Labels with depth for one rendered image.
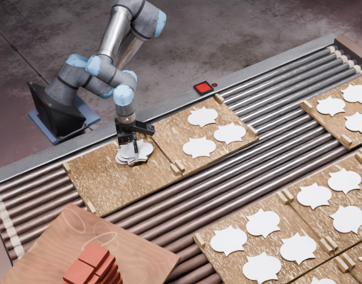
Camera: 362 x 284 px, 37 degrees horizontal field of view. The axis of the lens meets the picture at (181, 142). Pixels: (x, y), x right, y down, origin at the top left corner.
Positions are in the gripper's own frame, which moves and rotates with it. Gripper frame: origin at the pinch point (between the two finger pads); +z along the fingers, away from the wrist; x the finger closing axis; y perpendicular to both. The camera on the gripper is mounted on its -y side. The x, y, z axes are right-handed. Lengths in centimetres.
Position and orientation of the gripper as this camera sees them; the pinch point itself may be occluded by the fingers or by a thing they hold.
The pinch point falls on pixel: (136, 150)
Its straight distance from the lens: 236.6
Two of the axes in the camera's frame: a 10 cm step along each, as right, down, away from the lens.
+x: 1.9, 7.0, -6.8
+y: -9.8, 1.6, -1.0
